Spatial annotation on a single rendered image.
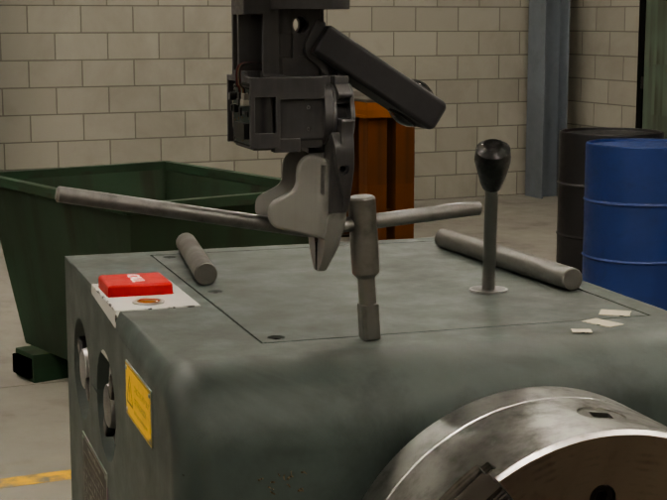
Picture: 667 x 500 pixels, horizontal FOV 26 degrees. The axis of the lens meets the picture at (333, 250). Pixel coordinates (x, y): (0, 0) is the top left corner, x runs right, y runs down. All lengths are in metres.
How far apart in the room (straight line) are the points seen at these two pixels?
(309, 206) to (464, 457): 0.23
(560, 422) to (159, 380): 0.30
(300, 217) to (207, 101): 10.23
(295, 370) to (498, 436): 0.17
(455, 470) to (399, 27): 11.02
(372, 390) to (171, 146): 10.19
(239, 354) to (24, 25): 9.85
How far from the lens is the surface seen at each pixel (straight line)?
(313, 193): 1.09
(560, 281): 1.37
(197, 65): 11.28
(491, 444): 0.99
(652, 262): 7.35
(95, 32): 11.04
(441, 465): 1.00
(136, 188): 6.68
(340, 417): 1.07
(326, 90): 1.08
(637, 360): 1.18
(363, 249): 1.12
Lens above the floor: 1.51
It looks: 9 degrees down
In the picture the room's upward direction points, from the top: straight up
